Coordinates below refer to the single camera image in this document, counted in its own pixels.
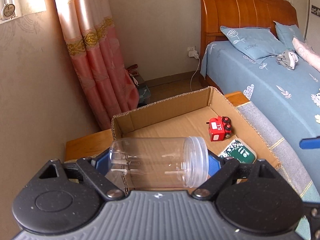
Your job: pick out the grey checked blanket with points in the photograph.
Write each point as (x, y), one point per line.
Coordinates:
(291, 168)

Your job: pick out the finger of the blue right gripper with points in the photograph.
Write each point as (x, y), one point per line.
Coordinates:
(310, 143)

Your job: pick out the blue floral bed sheet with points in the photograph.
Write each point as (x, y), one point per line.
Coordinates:
(288, 98)

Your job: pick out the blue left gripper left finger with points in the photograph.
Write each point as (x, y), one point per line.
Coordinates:
(102, 162)

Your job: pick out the cardboard box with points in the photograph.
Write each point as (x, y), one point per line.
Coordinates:
(186, 116)

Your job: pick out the pink curtain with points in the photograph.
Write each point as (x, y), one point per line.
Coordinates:
(89, 33)

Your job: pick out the clutter behind curtain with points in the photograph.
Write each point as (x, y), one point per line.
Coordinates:
(144, 92)

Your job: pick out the pink folded quilt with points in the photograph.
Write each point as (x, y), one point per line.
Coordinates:
(306, 53)

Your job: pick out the blue floral pillow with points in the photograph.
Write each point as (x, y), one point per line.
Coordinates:
(256, 43)

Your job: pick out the clear plastic jar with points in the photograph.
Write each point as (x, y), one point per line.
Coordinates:
(158, 163)

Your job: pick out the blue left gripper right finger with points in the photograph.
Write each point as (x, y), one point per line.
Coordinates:
(214, 163)

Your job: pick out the green white card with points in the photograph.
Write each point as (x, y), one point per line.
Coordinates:
(240, 151)

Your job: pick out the white wall charger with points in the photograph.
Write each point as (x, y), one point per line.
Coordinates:
(192, 52)

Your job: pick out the grey crumpled cloth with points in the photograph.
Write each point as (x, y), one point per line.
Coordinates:
(287, 59)

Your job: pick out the wooden bed headboard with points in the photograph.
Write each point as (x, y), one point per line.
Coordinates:
(240, 14)

